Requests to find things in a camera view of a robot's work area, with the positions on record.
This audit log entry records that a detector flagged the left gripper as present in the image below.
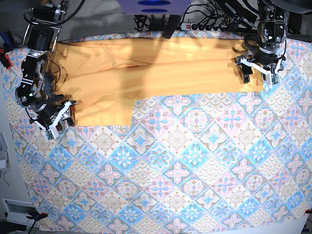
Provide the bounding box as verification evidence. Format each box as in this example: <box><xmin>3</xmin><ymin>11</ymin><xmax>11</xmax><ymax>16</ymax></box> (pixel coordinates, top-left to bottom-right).
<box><xmin>235</xmin><ymin>55</ymin><xmax>286</xmax><ymax>85</ymax></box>

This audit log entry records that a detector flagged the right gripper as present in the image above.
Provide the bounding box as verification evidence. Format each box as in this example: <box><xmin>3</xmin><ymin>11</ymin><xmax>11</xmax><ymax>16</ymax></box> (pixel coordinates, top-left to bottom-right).
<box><xmin>29</xmin><ymin>100</ymin><xmax>77</xmax><ymax>141</ymax></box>

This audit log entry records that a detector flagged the yellow T-shirt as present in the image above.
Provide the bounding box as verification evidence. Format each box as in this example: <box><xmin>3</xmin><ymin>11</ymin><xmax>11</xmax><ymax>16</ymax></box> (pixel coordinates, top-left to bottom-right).
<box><xmin>51</xmin><ymin>38</ymin><xmax>263</xmax><ymax>126</ymax></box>

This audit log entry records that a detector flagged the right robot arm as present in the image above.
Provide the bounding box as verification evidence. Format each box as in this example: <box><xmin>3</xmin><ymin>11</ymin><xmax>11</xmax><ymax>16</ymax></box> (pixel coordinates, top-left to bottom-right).
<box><xmin>15</xmin><ymin>0</ymin><xmax>76</xmax><ymax>141</ymax></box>

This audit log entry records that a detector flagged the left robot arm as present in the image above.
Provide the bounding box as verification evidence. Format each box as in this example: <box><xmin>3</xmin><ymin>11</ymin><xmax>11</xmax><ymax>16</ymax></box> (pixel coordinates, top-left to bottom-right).
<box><xmin>60</xmin><ymin>0</ymin><xmax>285</xmax><ymax>126</ymax></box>

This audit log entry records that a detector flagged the white power strip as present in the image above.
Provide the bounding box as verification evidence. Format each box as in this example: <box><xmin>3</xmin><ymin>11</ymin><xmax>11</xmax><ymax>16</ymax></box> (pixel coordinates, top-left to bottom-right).
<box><xmin>180</xmin><ymin>23</ymin><xmax>225</xmax><ymax>32</ymax></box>

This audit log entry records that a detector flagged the red black clamp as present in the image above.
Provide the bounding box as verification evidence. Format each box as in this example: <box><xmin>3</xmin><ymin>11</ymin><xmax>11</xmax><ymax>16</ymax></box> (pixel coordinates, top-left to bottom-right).
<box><xmin>0</xmin><ymin>48</ymin><xmax>12</xmax><ymax>70</ymax></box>

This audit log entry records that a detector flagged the patterned blue tablecloth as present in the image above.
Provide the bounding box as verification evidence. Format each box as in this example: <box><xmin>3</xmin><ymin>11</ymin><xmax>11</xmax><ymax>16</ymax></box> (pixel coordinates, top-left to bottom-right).
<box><xmin>0</xmin><ymin>39</ymin><xmax>312</xmax><ymax>234</ymax></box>

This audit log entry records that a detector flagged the orange black clamp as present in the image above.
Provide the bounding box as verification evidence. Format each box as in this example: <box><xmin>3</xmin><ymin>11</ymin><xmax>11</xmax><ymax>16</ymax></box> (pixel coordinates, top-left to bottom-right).
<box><xmin>26</xmin><ymin>212</ymin><xmax>48</xmax><ymax>221</ymax></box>

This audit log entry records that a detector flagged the blue box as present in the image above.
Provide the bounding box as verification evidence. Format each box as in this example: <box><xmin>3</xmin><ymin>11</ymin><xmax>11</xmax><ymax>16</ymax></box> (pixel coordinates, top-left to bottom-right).
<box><xmin>117</xmin><ymin>0</ymin><xmax>191</xmax><ymax>15</ymax></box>

